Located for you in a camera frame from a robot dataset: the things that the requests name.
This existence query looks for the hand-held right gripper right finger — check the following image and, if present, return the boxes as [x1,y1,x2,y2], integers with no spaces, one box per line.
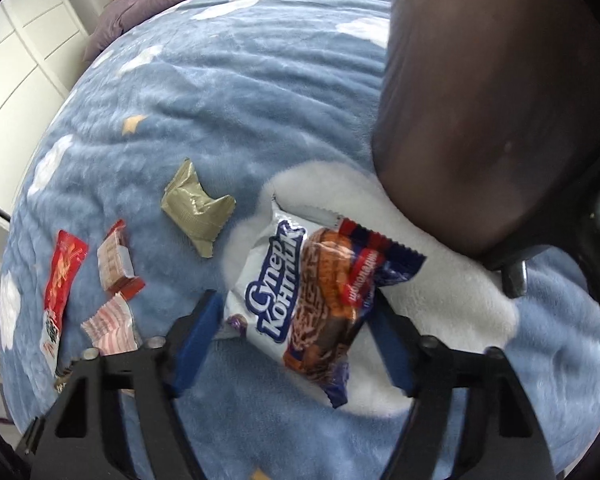
[367,300,571,480]

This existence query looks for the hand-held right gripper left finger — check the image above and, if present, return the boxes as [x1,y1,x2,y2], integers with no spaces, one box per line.
[15,289,226,480]

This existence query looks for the white and blue cookie packet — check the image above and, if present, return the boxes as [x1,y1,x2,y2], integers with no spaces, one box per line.
[220,192,428,408]

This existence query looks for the pink striped snack packet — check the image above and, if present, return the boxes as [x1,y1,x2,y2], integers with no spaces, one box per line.
[80,292,143,356]

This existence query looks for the red wafer snack packet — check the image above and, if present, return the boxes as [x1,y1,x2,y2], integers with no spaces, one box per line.
[96,219,147,301]

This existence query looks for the olive gold snack packet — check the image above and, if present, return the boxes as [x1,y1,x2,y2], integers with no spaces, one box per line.
[160,158,237,260]

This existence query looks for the long red snack packet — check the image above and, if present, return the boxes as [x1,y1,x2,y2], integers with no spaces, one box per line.
[39,229,90,376]

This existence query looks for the brown metallic trash bin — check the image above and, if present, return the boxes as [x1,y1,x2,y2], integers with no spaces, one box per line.
[370,0,600,301]

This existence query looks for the white wardrobe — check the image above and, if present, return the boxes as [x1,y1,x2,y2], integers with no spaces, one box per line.
[0,0,92,221]

